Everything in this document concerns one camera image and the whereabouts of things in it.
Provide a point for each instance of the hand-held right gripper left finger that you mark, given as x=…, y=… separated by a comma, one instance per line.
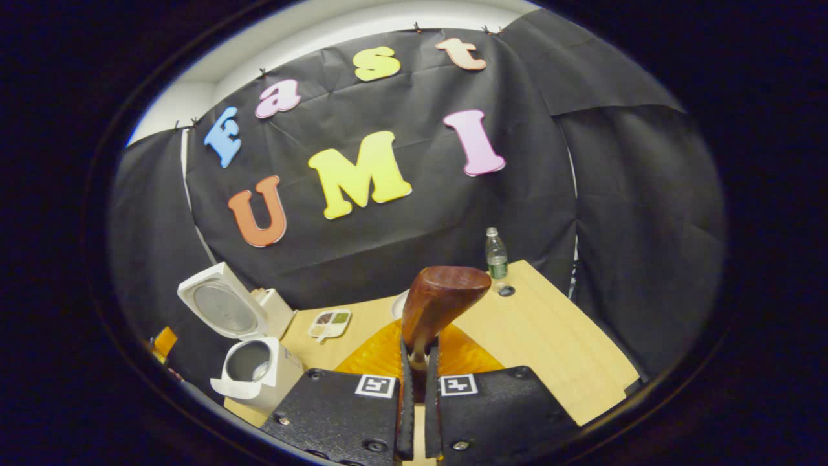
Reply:
x=336, y=414

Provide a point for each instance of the brown wooden spoon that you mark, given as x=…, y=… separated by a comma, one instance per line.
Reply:
x=440, y=298

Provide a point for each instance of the white divided grain dish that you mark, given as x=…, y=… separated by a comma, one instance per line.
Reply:
x=330, y=320

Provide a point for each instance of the white rice cooker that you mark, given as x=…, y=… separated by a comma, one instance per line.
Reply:
x=272, y=382

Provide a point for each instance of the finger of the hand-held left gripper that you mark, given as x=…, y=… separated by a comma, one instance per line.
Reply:
x=165, y=342

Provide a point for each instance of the white toaster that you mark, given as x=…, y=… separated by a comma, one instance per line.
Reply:
x=278, y=314

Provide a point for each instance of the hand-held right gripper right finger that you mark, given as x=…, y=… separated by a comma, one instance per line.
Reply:
x=491, y=414

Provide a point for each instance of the green label water bottle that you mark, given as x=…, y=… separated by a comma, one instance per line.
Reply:
x=497, y=259

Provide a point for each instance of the white round plate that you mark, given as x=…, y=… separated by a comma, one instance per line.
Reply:
x=397, y=305

